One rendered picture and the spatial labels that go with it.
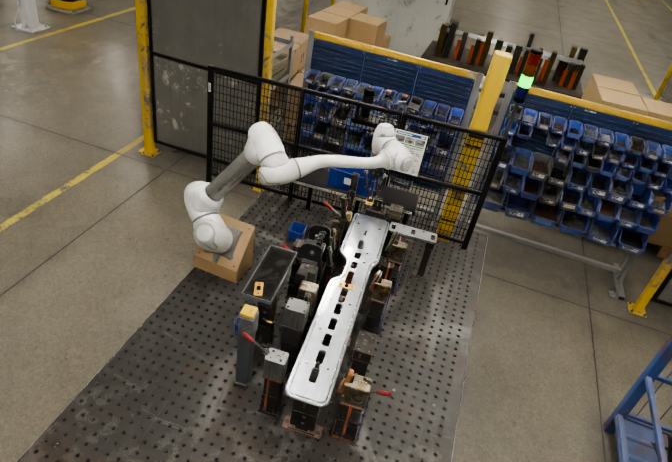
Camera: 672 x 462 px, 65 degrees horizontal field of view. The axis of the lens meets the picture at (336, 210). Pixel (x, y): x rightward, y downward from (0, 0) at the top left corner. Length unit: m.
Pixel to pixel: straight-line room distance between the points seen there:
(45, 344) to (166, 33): 2.70
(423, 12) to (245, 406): 7.45
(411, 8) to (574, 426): 6.82
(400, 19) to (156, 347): 7.32
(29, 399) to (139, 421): 1.18
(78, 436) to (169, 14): 3.47
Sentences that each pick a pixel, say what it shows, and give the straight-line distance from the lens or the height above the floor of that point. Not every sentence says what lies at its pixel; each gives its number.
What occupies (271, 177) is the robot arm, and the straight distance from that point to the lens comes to 2.44.
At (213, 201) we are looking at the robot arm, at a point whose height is 1.18.
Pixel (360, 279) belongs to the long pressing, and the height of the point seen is 1.00.
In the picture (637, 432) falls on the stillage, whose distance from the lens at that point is 3.95.
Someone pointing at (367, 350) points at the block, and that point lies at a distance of 2.39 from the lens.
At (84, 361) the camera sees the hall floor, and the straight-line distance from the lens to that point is 3.70.
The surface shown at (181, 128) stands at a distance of 5.29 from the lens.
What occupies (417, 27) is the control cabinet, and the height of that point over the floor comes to 0.60.
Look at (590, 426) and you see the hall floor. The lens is 4.03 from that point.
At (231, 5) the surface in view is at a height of 1.64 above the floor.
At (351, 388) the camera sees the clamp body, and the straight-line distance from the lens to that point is 2.22.
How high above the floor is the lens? 2.81
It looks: 34 degrees down
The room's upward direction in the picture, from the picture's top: 10 degrees clockwise
